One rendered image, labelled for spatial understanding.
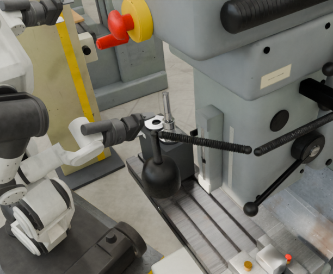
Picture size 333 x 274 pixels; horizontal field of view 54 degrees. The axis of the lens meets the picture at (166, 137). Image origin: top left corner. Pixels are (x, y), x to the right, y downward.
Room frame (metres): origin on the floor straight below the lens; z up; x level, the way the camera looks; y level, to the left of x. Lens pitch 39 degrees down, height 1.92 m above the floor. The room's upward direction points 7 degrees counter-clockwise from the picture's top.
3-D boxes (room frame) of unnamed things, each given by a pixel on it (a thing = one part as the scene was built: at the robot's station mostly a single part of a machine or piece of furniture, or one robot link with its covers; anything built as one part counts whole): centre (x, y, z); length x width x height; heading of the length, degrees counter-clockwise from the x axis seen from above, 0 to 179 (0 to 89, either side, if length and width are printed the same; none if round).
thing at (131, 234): (0.97, 0.25, 0.50); 0.20 x 0.05 x 0.20; 46
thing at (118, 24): (0.45, 0.04, 1.76); 0.04 x 0.03 x 0.04; 26
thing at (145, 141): (1.00, 0.01, 1.05); 0.22 x 0.12 x 0.20; 29
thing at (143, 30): (0.46, 0.02, 1.76); 0.06 x 0.02 x 0.06; 26
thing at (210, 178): (0.51, -0.09, 1.45); 0.04 x 0.04 x 0.21; 26
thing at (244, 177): (0.56, -0.19, 1.47); 0.21 x 0.19 x 0.32; 26
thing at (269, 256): (0.46, -0.24, 1.06); 0.06 x 0.05 x 0.06; 29
